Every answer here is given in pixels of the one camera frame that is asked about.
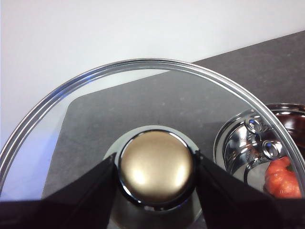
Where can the glass lid with round knob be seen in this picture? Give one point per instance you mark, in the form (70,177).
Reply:
(155,164)

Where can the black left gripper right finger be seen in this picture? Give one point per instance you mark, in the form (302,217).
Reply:
(233,205)

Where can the orange pumpkin with green stem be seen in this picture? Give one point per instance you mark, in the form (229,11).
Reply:
(281,179)

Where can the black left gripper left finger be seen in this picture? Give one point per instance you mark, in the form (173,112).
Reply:
(71,210)

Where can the pale green electric steamer pot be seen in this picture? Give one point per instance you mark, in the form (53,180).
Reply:
(296,126)

